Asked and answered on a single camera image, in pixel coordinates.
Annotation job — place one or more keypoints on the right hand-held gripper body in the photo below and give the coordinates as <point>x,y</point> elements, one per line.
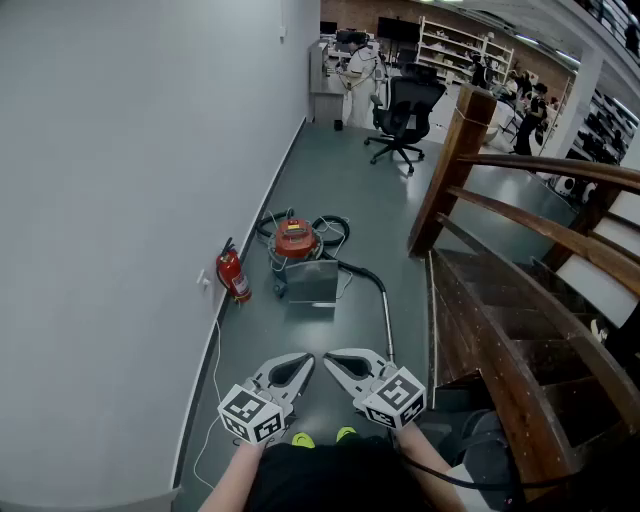
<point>395,392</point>

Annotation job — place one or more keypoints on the small black floor box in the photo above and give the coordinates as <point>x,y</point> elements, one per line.
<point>338,125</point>

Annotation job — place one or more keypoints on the white wall socket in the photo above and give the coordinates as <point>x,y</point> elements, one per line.
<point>204,281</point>

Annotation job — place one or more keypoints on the grey cabinet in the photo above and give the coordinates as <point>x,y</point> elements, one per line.
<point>322,100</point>

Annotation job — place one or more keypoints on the white storage shelf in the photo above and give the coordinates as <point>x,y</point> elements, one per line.
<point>450,50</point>

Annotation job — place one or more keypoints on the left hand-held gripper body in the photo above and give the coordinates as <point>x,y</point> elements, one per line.
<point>245,407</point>

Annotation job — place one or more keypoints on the person's neon shoe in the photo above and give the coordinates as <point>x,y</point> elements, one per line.
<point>303,441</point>
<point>346,433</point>

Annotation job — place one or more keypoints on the wooden newel post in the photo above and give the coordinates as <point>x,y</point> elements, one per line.
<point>460,150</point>

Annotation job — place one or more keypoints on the person's neon left shoe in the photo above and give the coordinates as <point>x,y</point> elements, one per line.
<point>303,441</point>

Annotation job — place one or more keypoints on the black office chair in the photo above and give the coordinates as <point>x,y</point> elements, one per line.
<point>410,100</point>

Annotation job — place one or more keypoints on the black monitor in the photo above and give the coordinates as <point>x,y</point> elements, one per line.
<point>397,30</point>

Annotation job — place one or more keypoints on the small white wall box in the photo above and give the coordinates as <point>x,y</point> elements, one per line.
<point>283,32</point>

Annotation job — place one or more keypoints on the person's left forearm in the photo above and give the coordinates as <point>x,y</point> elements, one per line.
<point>230,480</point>

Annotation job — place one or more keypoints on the red fire extinguisher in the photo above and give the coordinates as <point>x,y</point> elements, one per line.
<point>235,275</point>

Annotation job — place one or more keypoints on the person's black top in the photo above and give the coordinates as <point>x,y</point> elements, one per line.
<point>330,480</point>

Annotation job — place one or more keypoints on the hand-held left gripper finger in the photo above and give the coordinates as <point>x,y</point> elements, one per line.
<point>304,382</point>
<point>272,362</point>

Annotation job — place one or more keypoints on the metal vacuum tube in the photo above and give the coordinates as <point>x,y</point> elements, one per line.
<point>387,325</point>

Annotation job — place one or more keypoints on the wooden stair handrail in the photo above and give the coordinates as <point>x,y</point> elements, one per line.
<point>550,165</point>

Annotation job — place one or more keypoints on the person's right forearm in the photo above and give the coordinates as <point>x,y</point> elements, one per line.
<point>425,460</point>

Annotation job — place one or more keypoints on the person's neon right shoe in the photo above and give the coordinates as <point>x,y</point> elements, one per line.
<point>346,433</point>

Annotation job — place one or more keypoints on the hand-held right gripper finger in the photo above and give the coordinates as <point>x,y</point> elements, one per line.
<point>345,377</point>
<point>372,356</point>

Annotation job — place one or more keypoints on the red vacuum cleaner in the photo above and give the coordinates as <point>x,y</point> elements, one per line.
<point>295,237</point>

